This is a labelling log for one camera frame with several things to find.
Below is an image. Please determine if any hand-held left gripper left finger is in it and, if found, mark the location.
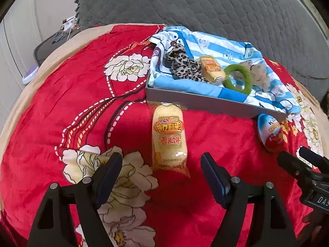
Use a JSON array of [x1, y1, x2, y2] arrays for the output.
[[27, 153, 123, 247]]

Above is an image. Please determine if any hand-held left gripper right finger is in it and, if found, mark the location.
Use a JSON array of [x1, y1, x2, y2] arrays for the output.
[[200, 153, 299, 247]]

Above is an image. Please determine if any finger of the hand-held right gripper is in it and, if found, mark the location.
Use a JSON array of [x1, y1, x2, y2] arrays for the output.
[[299, 146, 329, 171], [277, 150, 317, 184]]

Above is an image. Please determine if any blue red egg-shaped candy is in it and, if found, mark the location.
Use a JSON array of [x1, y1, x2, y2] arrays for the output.
[[257, 113, 284, 153]]

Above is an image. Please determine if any yellow rice cracker packet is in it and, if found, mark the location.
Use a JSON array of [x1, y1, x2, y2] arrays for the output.
[[199, 55, 227, 86], [150, 102, 191, 178]]

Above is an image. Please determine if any grey cardboard box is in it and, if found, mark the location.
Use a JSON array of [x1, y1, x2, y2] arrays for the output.
[[145, 26, 302, 123]]

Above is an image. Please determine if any beige plush toy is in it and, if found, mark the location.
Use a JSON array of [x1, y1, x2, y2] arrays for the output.
[[240, 60, 273, 90]]

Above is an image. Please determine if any green ring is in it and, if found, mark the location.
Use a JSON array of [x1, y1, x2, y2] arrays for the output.
[[224, 64, 253, 95]]

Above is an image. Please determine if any leopard print cloth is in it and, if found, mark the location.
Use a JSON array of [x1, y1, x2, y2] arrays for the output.
[[164, 44, 210, 83]]

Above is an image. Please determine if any person's right hand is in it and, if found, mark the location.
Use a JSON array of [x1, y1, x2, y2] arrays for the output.
[[302, 208, 329, 240]]

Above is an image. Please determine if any red floral blanket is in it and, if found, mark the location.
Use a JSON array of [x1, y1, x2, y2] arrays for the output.
[[0, 23, 329, 247]]

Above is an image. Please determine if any purple white round device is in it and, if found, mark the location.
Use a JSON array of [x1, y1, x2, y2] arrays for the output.
[[22, 65, 39, 85]]

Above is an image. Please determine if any blue striped cartoon cloth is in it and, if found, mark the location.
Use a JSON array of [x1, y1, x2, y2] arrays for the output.
[[149, 26, 302, 115]]

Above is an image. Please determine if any dark grey stool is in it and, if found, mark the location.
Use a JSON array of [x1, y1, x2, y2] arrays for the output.
[[33, 29, 83, 66]]

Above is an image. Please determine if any white wardrobe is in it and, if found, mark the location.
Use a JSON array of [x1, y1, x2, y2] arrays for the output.
[[0, 0, 78, 124]]

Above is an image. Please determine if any grey quilted cover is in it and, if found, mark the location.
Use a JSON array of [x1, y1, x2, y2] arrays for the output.
[[72, 0, 329, 101]]

